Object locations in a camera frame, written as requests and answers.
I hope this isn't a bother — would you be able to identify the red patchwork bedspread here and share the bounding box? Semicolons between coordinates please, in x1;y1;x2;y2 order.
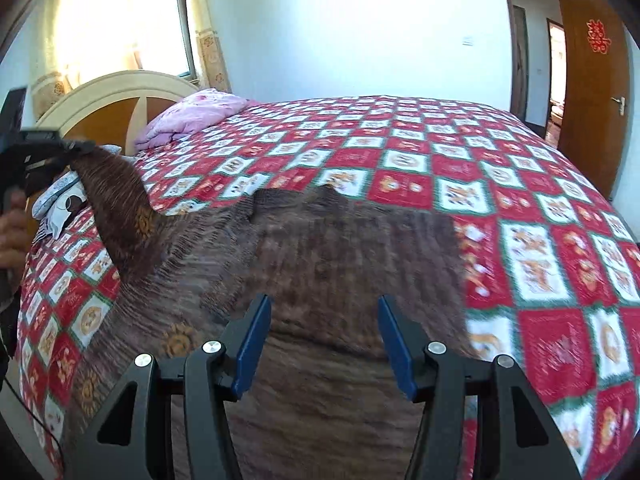
14;93;640;480

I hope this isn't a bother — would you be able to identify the yellow curtain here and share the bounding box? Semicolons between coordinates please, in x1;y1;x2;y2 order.
29;0;142;118
186;0;231;92

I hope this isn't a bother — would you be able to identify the brown knitted sweater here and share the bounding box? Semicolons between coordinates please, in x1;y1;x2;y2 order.
60;148;473;479

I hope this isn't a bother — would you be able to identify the brown wooden door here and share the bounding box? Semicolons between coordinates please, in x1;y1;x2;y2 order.
559;0;629;198

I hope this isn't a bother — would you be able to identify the blue grey pillow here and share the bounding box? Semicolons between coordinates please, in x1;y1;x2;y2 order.
30;144;124;220

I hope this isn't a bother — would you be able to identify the window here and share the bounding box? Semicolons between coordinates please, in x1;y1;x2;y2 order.
132;0;196;80

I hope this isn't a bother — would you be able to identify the pink pillow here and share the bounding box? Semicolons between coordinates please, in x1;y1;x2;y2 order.
134;88;256;152

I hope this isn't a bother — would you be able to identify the person's left hand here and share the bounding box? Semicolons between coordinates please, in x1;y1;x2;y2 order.
0;190;30;275

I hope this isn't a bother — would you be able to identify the yellow right curtain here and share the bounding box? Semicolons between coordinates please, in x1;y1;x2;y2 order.
186;0;231;92

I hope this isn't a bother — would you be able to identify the silver door handle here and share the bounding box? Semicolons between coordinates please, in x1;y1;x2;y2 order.
611;96;626;117

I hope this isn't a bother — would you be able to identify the yellow left curtain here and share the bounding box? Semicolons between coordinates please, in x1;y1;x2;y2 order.
29;0;142;118

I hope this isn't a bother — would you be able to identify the white patterned pillow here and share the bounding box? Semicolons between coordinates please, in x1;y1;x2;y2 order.
35;182;88;242

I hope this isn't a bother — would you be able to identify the cream wooden headboard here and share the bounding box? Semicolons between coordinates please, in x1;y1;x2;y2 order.
36;70;198;155

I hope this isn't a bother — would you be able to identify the red double happiness sticker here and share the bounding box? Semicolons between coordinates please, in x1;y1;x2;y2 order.
587;20;612;55

